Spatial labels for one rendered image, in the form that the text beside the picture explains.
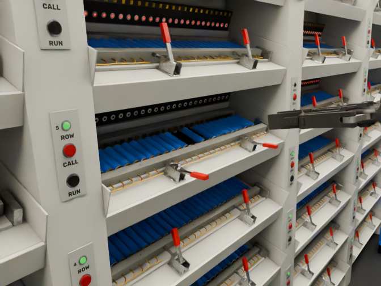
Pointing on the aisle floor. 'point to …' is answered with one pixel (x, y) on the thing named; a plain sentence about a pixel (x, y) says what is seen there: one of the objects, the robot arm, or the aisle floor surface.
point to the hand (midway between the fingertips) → (289, 119)
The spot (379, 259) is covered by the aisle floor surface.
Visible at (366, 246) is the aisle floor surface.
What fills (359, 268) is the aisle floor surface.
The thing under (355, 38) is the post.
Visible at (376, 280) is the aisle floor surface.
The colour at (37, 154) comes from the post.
